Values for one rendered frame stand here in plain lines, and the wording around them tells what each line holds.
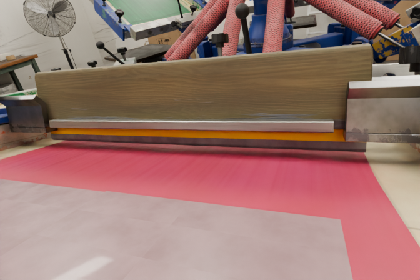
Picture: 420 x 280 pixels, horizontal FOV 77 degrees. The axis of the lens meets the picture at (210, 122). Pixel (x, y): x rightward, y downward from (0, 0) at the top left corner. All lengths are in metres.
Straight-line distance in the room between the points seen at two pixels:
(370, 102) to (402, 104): 0.02
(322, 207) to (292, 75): 0.13
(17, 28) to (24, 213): 4.72
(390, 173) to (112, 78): 0.30
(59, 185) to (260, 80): 0.21
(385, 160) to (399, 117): 0.05
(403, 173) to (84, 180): 0.27
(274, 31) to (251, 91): 0.50
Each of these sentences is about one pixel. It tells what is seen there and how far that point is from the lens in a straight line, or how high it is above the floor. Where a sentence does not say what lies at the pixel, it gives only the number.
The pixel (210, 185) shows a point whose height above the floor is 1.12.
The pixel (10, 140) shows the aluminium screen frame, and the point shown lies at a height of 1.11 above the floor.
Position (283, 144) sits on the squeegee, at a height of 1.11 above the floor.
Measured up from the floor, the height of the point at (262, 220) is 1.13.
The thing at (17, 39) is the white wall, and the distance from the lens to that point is 4.88.
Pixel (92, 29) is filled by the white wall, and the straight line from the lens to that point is 5.88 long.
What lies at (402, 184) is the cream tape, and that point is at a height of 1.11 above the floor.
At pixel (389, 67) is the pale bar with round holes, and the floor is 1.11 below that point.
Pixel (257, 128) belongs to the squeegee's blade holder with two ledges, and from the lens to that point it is 0.26.
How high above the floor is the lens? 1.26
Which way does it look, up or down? 26 degrees down
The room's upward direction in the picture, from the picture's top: 10 degrees counter-clockwise
